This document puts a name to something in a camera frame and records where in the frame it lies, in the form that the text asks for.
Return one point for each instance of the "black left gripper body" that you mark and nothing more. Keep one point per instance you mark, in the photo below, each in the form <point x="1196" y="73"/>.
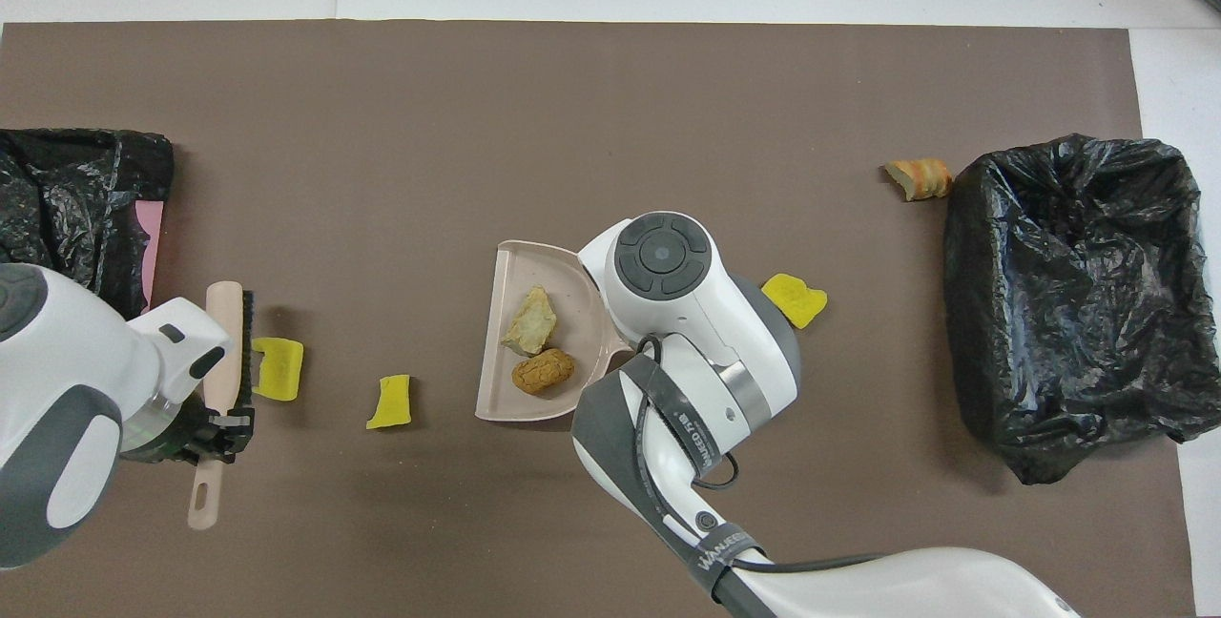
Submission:
<point x="162" y="432"/>

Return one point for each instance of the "large yellow sponge piece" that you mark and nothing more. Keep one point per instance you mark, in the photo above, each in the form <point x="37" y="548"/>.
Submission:
<point x="281" y="370"/>

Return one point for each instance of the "beige hand brush black bristles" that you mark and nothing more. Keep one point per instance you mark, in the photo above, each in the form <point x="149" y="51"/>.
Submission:
<point x="224" y="341"/>

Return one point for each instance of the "small yellow sponge piece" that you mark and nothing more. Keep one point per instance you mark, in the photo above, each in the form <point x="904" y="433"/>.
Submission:
<point x="391" y="403"/>

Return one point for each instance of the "brown bread roll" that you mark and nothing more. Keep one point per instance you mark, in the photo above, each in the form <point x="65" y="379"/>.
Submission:
<point x="542" y="373"/>

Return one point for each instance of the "pale beige bread chunk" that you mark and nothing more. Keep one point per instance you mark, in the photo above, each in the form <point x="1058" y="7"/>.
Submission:
<point x="529" y="322"/>

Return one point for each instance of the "beige plastic dustpan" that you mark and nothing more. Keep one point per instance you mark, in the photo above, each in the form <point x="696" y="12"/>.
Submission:
<point x="563" y="313"/>

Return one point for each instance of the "curled yellow sponge piece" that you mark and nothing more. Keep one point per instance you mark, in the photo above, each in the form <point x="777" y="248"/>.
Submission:
<point x="809" y="301"/>

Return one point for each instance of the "long striped croissant piece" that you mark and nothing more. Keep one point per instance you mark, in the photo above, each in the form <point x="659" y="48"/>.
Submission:
<point x="920" y="179"/>

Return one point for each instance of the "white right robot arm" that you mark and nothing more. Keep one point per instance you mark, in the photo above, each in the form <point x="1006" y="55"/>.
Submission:
<point x="687" y="313"/>

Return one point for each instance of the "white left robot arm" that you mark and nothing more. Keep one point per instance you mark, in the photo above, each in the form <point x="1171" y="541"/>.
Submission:
<point x="67" y="360"/>

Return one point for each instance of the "pink plastic bin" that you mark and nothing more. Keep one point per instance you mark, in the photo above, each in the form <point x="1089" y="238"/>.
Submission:
<point x="153" y="236"/>

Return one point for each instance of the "left black-lined bin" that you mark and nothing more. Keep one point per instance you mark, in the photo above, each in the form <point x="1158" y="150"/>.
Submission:
<point x="86" y="208"/>

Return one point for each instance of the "black trash bag bin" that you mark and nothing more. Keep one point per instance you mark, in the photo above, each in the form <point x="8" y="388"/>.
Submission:
<point x="1068" y="313"/>

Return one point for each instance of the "brown table mat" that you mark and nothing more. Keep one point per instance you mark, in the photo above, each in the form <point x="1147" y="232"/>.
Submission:
<point x="668" y="103"/>

